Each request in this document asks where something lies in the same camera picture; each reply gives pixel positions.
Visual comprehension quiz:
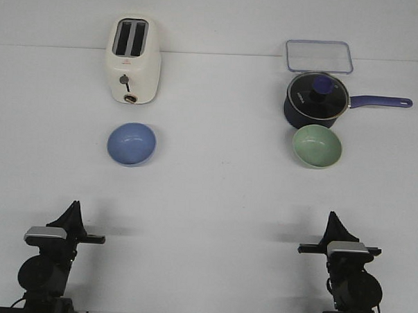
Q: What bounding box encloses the blue bowl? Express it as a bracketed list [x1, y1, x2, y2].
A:
[106, 122, 157, 167]

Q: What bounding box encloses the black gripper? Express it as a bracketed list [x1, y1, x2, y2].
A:
[39, 201, 105, 258]
[297, 211, 381, 271]

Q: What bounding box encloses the white two-slot toaster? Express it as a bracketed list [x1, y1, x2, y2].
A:
[105, 15, 162, 105]

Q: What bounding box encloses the dark blue saucepan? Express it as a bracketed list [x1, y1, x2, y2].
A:
[283, 91, 413, 129]

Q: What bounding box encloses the clear plastic container lid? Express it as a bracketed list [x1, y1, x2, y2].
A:
[285, 39, 354, 75]

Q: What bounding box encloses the glass pot lid blue knob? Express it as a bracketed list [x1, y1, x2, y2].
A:
[288, 71, 349, 120]

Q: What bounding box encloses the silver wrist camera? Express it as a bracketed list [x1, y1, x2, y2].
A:
[326, 241, 369, 257]
[24, 226, 67, 243]

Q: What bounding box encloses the green bowl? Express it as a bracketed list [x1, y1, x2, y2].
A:
[292, 124, 342, 169]

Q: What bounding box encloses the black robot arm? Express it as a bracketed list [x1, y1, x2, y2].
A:
[298, 211, 383, 313]
[17, 201, 105, 313]

